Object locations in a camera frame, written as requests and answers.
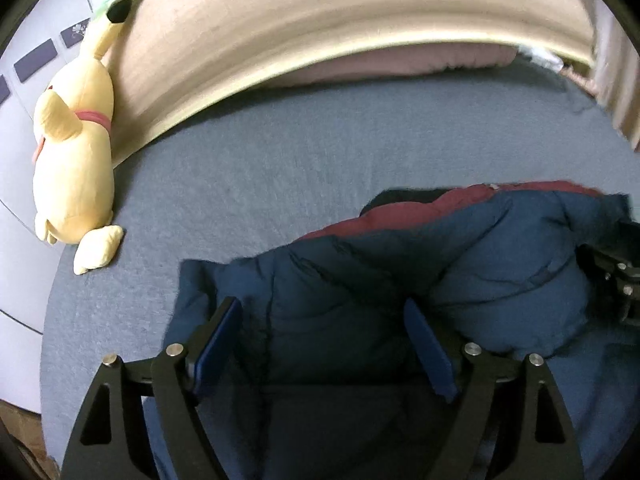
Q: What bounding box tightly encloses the white wardrobe with purple panels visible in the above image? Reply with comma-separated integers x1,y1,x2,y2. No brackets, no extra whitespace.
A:
0,0,101,416

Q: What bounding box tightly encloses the white and blue cloth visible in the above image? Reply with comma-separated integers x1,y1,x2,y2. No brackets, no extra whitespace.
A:
517,45,566,72

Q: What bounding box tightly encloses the folded tan straw mat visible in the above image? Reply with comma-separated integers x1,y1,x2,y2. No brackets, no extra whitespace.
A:
102,0,598,166

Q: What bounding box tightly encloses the bed with grey sheet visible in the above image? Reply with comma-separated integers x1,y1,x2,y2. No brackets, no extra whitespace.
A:
40,52,640,480

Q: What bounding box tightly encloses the pink pillow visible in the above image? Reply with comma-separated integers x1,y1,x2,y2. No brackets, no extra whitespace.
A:
280,42,521,86

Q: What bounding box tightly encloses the navy blue puffer jacket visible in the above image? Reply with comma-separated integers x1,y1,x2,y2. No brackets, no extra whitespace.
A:
150,180,640,480

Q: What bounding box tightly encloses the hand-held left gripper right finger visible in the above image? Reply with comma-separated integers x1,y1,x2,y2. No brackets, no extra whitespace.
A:
404,297,586,480

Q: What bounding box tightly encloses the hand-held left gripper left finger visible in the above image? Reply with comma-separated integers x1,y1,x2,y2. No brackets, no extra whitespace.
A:
60,296,244,480

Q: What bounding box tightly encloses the beige curtain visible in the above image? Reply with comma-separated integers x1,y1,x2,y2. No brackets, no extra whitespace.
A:
562,0,640,153

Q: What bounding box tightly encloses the yellow plush toy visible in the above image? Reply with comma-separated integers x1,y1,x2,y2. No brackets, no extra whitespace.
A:
32,0,136,276

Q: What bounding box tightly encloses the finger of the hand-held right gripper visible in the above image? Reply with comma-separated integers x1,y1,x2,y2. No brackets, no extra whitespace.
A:
575,217,640,331

